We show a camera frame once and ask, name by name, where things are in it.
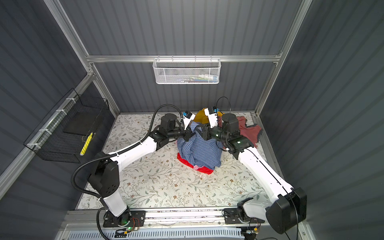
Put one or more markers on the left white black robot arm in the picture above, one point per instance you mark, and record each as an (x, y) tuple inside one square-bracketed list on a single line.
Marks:
[(105, 178)]

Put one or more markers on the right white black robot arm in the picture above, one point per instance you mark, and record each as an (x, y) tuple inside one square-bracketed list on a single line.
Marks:
[(287, 206)]

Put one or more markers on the items in white basket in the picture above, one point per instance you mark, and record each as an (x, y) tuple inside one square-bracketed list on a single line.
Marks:
[(206, 78)]

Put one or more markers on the floral table mat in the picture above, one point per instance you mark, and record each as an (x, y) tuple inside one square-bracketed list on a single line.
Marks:
[(160, 180)]

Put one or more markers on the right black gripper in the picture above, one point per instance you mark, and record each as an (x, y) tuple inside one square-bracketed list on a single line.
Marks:
[(206, 129)]

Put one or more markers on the yellow printed t-shirt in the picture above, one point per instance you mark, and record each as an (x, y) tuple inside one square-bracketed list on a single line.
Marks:
[(201, 118)]

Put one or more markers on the yellow marker pen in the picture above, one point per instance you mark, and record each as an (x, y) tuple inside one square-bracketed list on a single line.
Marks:
[(86, 144)]

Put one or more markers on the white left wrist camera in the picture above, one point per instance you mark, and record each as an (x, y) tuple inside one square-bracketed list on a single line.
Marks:
[(187, 118)]

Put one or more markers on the black wire basket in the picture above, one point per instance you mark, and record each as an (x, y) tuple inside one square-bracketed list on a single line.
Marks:
[(61, 137)]

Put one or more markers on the red cloth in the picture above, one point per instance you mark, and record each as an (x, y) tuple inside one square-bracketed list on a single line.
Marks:
[(203, 170)]

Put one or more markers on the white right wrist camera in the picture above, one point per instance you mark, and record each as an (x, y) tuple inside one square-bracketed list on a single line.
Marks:
[(212, 114)]

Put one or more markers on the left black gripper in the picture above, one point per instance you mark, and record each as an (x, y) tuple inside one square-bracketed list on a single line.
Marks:
[(188, 133)]

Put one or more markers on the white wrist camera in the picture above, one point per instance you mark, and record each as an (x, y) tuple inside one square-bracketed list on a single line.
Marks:
[(187, 118), (212, 114)]

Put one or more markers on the white wire mesh basket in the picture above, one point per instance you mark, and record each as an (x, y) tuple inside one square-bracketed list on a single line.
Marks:
[(168, 70)]

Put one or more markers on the blue checkered shirt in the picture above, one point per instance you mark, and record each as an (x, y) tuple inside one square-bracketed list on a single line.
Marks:
[(199, 152)]

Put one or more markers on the maroon cloth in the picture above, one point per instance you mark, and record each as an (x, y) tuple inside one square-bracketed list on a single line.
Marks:
[(249, 130)]

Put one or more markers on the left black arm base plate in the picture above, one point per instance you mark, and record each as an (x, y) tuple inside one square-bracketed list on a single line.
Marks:
[(129, 219)]

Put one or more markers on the white perforated vent strip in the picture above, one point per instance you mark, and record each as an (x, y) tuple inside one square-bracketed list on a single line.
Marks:
[(220, 233)]

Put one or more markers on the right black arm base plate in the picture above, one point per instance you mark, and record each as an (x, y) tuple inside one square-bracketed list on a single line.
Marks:
[(234, 216)]

